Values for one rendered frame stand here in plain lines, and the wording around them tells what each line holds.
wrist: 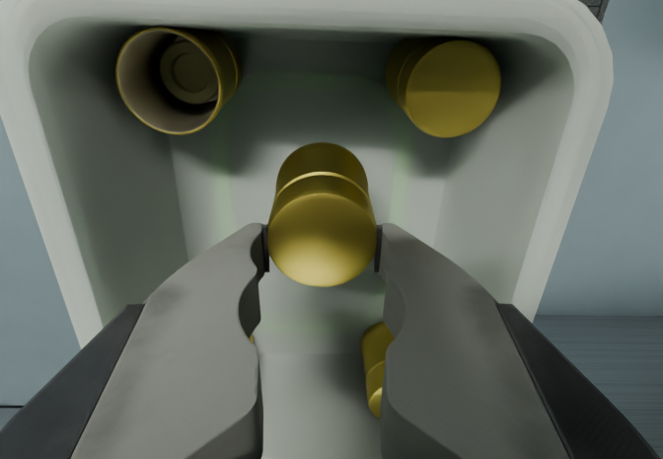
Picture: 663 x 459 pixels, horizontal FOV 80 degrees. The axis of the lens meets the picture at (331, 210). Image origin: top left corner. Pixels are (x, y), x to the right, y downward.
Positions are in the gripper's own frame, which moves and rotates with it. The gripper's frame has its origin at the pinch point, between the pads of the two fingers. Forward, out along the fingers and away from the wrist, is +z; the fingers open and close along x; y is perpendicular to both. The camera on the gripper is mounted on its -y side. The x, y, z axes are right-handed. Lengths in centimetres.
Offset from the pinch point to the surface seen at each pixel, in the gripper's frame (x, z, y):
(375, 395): 2.8, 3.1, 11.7
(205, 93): -4.7, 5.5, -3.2
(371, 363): 2.8, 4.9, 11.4
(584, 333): 16.4, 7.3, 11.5
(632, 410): 15.7, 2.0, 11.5
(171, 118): -5.7, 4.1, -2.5
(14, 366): -21.7, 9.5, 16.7
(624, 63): 14.8, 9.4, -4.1
